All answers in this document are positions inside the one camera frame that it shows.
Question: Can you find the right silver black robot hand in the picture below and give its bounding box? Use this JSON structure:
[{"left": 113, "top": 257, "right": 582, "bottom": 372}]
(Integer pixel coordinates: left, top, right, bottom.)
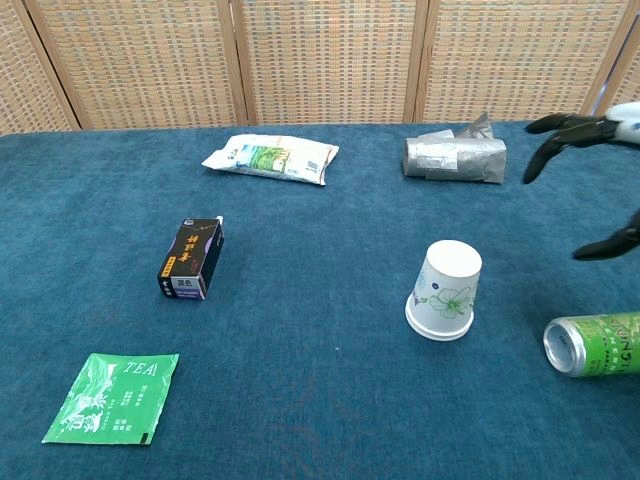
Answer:
[{"left": 522, "top": 102, "right": 640, "bottom": 262}]

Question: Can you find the white floral paper cup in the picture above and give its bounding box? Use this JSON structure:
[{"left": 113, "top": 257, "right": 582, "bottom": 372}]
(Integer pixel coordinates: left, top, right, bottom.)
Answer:
[
  {"left": 406, "top": 239, "right": 484, "bottom": 337},
  {"left": 404, "top": 295, "right": 475, "bottom": 343}
]

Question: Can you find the woven folding screen panel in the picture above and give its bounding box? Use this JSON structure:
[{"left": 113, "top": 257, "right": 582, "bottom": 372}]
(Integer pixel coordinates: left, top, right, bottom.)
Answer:
[
  {"left": 414, "top": 0, "right": 639, "bottom": 124},
  {"left": 0, "top": 0, "right": 81, "bottom": 135},
  {"left": 229, "top": 0, "right": 429, "bottom": 126},
  {"left": 582, "top": 9, "right": 640, "bottom": 119},
  {"left": 22, "top": 0, "right": 249, "bottom": 131}
]

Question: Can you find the silver foil bag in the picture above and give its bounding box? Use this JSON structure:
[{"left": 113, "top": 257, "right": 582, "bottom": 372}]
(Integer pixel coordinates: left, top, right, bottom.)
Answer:
[{"left": 402, "top": 112, "right": 509, "bottom": 185}]

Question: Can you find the green drink can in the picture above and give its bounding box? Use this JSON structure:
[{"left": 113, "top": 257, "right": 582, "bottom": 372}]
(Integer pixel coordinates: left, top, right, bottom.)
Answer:
[{"left": 543, "top": 312, "right": 640, "bottom": 379}]

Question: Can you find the white snack bag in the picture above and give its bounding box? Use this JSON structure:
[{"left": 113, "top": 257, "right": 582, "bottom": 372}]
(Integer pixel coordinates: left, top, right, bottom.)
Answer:
[{"left": 201, "top": 134, "right": 340, "bottom": 187}]

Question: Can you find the black carton box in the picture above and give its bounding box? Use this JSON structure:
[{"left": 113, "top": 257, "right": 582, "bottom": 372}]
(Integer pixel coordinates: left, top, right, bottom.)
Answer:
[{"left": 157, "top": 215, "right": 226, "bottom": 301}]

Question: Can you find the green tea sachet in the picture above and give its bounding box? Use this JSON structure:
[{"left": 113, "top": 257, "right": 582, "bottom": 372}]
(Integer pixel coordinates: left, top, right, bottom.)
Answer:
[{"left": 41, "top": 352, "right": 180, "bottom": 446}]

